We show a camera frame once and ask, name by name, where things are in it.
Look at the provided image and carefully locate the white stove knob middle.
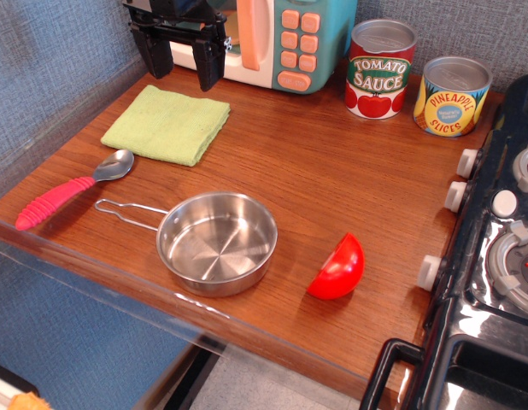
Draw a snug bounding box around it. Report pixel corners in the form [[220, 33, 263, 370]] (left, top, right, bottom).
[[444, 181, 466, 213]]

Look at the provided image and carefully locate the stainless steel pan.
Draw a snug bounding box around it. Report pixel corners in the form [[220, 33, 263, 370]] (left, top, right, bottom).
[[94, 191, 279, 297]]

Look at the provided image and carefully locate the red tomato half toy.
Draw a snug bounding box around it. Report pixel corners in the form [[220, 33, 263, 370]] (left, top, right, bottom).
[[307, 232, 365, 300]]

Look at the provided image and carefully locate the tomato sauce can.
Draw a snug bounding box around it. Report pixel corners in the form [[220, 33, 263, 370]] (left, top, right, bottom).
[[345, 19, 417, 120]]

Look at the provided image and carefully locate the orange object bottom left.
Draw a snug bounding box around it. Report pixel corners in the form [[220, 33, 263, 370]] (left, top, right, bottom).
[[7, 392, 51, 410]]

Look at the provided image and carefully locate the green folded cloth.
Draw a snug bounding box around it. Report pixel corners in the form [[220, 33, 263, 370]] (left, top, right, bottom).
[[101, 85, 231, 167]]

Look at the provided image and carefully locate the toy microwave teal and white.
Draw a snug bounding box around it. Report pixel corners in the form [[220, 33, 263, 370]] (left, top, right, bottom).
[[168, 0, 359, 96]]

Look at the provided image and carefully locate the white stove knob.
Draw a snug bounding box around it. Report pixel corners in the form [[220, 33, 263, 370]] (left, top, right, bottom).
[[456, 149, 478, 179], [444, 181, 466, 213], [417, 255, 443, 291]]

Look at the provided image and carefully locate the pineapple slices can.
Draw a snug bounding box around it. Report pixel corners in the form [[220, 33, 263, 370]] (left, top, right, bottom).
[[413, 56, 493, 138]]

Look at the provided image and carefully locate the white stove knob bottom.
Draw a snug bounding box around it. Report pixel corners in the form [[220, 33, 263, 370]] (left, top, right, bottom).
[[417, 255, 443, 291]]

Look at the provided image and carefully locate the white stove knob top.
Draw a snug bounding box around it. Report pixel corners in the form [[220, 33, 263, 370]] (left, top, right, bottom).
[[456, 149, 478, 179]]

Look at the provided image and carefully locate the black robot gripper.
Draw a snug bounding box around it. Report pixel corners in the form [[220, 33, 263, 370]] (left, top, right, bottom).
[[122, 0, 232, 91]]

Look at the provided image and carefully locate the black toy stove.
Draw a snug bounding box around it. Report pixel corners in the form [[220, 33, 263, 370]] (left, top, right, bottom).
[[361, 74, 528, 409]]

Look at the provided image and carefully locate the red handled metal spoon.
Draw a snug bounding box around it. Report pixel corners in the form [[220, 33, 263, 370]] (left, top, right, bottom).
[[15, 149, 134, 231]]

